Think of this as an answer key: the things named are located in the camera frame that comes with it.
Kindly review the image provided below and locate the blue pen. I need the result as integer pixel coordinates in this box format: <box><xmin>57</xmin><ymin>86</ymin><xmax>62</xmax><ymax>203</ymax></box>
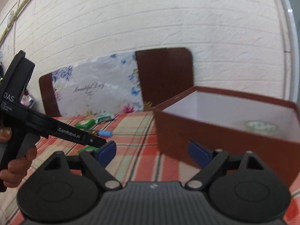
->
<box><xmin>90</xmin><ymin>130</ymin><xmax>113</xmax><ymax>137</ymax></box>

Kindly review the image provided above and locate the patterned ceramic plate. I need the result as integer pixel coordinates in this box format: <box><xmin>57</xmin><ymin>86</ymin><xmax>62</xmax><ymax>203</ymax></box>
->
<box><xmin>245</xmin><ymin>120</ymin><xmax>280</xmax><ymax>135</ymax></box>

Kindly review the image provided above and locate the white door frame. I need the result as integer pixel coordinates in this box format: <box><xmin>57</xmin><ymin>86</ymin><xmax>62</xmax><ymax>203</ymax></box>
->
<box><xmin>274</xmin><ymin>0</ymin><xmax>300</xmax><ymax>104</ymax></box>

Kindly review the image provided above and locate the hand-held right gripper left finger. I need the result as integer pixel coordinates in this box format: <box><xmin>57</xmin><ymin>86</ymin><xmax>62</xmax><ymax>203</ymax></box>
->
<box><xmin>43</xmin><ymin>141</ymin><xmax>123</xmax><ymax>190</ymax></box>

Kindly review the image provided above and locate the white and green packet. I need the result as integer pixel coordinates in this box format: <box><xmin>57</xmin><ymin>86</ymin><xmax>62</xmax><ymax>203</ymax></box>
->
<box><xmin>95</xmin><ymin>112</ymin><xmax>115</xmax><ymax>124</ymax></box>

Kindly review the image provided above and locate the brown cardboard box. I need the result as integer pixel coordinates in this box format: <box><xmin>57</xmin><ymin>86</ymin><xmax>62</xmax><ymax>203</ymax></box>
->
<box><xmin>153</xmin><ymin>86</ymin><xmax>300</xmax><ymax>188</ymax></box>

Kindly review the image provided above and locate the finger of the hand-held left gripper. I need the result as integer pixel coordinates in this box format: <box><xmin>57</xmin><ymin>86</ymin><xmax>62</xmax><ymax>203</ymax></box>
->
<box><xmin>48</xmin><ymin>119</ymin><xmax>107</xmax><ymax>149</ymax></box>

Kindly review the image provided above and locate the person's left hand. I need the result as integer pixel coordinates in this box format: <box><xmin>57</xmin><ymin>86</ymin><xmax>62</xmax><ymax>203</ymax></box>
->
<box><xmin>0</xmin><ymin>127</ymin><xmax>38</xmax><ymax>188</ymax></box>

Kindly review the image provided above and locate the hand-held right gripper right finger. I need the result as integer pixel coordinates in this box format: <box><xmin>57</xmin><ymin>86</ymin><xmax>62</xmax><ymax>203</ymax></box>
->
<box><xmin>186</xmin><ymin>141</ymin><xmax>266</xmax><ymax>190</ymax></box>

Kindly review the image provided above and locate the plaid bed sheet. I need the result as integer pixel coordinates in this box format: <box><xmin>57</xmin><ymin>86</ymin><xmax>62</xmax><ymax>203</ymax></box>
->
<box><xmin>0</xmin><ymin>111</ymin><xmax>300</xmax><ymax>225</ymax></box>

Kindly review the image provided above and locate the green snack packet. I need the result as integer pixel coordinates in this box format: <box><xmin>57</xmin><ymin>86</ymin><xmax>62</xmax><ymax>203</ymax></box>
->
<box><xmin>74</xmin><ymin>119</ymin><xmax>95</xmax><ymax>128</ymax></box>
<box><xmin>78</xmin><ymin>146</ymin><xmax>101</xmax><ymax>155</ymax></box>

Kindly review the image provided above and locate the pink plastic bag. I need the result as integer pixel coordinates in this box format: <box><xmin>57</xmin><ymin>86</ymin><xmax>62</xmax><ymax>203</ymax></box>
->
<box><xmin>21</xmin><ymin>93</ymin><xmax>35</xmax><ymax>111</ymax></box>

